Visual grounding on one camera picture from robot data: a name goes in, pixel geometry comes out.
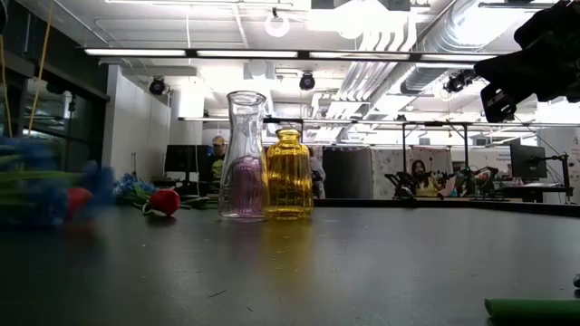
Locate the yellow hanging cable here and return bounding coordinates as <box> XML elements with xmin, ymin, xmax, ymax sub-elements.
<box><xmin>26</xmin><ymin>0</ymin><xmax>55</xmax><ymax>137</ymax></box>

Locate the black partition curtain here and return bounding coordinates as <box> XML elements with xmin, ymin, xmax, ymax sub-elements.
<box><xmin>322</xmin><ymin>147</ymin><xmax>372</xmax><ymax>199</ymax></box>

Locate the blue artificial flower bunch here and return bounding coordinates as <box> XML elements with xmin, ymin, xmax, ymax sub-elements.
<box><xmin>113</xmin><ymin>173</ymin><xmax>158</xmax><ymax>206</ymax></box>
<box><xmin>0</xmin><ymin>135</ymin><xmax>115</xmax><ymax>227</ymax></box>

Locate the black computer monitor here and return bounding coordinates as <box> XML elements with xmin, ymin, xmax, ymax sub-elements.
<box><xmin>509</xmin><ymin>143</ymin><xmax>548</xmax><ymax>180</ymax></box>
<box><xmin>164</xmin><ymin>144</ymin><xmax>209</xmax><ymax>174</ymax></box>

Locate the purple ribbed glass vase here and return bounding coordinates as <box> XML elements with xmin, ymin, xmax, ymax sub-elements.
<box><xmin>232</xmin><ymin>156</ymin><xmax>266</xmax><ymax>217</ymax></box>

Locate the black table frame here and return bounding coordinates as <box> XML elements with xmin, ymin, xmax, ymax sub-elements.
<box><xmin>312</xmin><ymin>197</ymin><xmax>580</xmax><ymax>218</ymax></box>

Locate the black metal stand frame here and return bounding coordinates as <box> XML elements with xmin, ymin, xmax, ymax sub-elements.
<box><xmin>401</xmin><ymin>120</ymin><xmax>472</xmax><ymax>200</ymax></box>

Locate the person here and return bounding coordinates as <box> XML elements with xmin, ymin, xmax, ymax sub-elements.
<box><xmin>207</xmin><ymin>135</ymin><xmax>227</xmax><ymax>195</ymax></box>
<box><xmin>409</xmin><ymin>158</ymin><xmax>444</xmax><ymax>198</ymax></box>
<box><xmin>307</xmin><ymin>147</ymin><xmax>327</xmax><ymax>199</ymax></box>

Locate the silver ventilation duct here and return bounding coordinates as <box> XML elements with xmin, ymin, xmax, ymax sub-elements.
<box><xmin>398</xmin><ymin>0</ymin><xmax>490</xmax><ymax>96</ymax></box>

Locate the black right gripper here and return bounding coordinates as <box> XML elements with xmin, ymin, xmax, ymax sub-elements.
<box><xmin>473</xmin><ymin>0</ymin><xmax>580</xmax><ymax>124</ymax></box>

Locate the long ceiling light strip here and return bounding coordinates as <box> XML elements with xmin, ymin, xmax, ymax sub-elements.
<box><xmin>83</xmin><ymin>47</ymin><xmax>499</xmax><ymax>62</ymax></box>

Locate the yellow ribbed glass vase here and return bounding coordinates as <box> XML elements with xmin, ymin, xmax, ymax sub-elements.
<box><xmin>265</xmin><ymin>128</ymin><xmax>314</xmax><ymax>221</ymax></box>

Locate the white ring lamp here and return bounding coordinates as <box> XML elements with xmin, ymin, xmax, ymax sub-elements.
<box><xmin>264</xmin><ymin>13</ymin><xmax>291</xmax><ymax>39</ymax></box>

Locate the clear glass vase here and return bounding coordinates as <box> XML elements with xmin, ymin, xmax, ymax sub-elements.
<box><xmin>218</xmin><ymin>90</ymin><xmax>269</xmax><ymax>222</ymax></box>

